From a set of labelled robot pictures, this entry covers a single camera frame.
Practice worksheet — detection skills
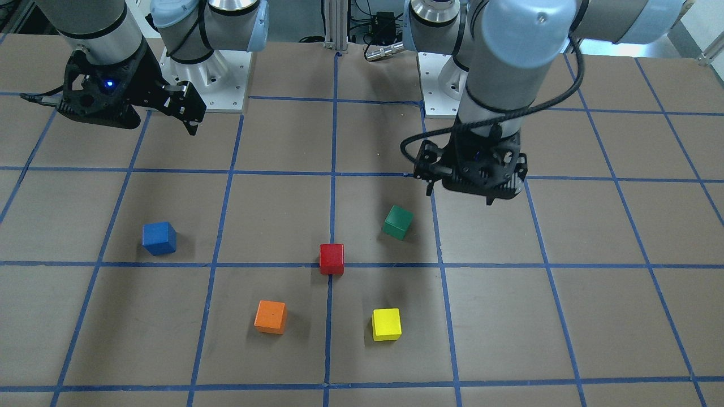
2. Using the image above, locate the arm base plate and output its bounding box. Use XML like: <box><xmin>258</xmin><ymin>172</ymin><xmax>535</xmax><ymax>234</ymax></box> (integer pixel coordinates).
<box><xmin>417</xmin><ymin>54</ymin><xmax>510</xmax><ymax>119</ymax></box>
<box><xmin>160</xmin><ymin>50</ymin><xmax>255</xmax><ymax>114</ymax></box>

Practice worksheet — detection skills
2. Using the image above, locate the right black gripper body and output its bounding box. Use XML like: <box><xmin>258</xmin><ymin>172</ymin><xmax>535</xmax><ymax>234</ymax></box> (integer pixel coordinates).
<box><xmin>57</xmin><ymin>44</ymin><xmax>206</xmax><ymax>129</ymax></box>

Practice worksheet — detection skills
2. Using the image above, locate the orange block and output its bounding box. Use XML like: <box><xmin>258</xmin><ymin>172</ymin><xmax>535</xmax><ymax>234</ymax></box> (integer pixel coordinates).
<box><xmin>253</xmin><ymin>300</ymin><xmax>287</xmax><ymax>335</ymax></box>

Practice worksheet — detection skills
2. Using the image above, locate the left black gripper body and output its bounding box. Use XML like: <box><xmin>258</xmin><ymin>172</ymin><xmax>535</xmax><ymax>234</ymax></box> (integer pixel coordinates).
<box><xmin>413</xmin><ymin>127</ymin><xmax>528</xmax><ymax>200</ymax></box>

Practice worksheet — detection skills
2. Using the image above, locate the aluminium frame post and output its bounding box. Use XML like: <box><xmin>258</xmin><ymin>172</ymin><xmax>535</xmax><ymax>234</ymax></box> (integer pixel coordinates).
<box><xmin>322</xmin><ymin>0</ymin><xmax>351</xmax><ymax>55</ymax></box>

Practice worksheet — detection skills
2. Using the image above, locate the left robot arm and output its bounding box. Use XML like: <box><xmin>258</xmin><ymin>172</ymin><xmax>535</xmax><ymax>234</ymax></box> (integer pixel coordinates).
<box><xmin>400</xmin><ymin>1</ymin><xmax>682</xmax><ymax>205</ymax></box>

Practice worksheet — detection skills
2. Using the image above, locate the blue block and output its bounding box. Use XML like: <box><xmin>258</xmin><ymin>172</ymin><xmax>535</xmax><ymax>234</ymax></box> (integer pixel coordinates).
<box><xmin>141</xmin><ymin>222</ymin><xmax>178</xmax><ymax>257</ymax></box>

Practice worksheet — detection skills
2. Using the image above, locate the red block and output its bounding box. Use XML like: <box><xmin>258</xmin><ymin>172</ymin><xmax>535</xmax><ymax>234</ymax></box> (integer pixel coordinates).
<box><xmin>319</xmin><ymin>243</ymin><xmax>346</xmax><ymax>275</ymax></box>

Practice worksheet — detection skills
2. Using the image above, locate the yellow block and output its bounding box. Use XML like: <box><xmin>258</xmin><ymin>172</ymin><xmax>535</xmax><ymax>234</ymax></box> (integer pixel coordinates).
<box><xmin>372</xmin><ymin>308</ymin><xmax>402</xmax><ymax>341</ymax></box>

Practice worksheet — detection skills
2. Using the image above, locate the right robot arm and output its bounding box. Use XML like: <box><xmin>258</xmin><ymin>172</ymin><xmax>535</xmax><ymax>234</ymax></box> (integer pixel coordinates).
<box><xmin>21</xmin><ymin>1</ymin><xmax>269</xmax><ymax>136</ymax></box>

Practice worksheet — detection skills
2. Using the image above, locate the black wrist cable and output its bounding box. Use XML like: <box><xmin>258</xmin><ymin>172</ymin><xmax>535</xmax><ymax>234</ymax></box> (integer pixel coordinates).
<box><xmin>399</xmin><ymin>37</ymin><xmax>585</xmax><ymax>176</ymax></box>

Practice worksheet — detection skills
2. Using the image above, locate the green block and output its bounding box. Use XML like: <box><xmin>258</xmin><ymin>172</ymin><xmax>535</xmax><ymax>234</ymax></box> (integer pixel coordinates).
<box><xmin>382</xmin><ymin>205</ymin><xmax>414</xmax><ymax>241</ymax></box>

